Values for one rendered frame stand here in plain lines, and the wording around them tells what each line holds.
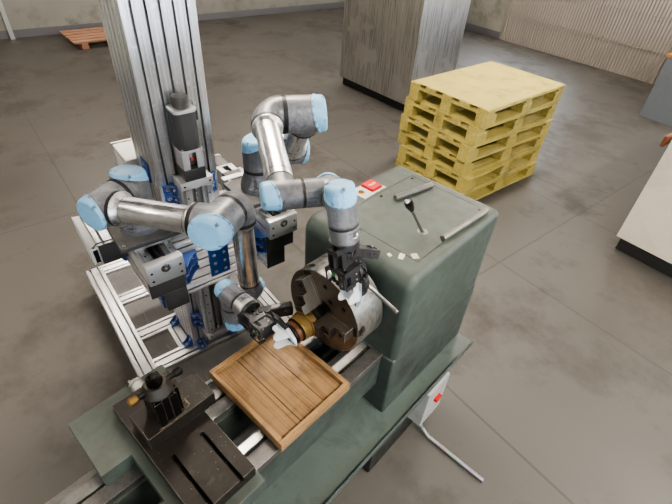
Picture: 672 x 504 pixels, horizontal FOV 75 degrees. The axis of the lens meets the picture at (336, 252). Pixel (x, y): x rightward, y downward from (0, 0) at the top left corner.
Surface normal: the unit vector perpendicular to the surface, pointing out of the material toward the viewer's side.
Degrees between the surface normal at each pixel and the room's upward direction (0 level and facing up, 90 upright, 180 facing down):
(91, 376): 0
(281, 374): 0
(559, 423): 0
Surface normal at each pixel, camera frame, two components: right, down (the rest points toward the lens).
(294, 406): 0.06, -0.77
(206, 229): -0.19, 0.60
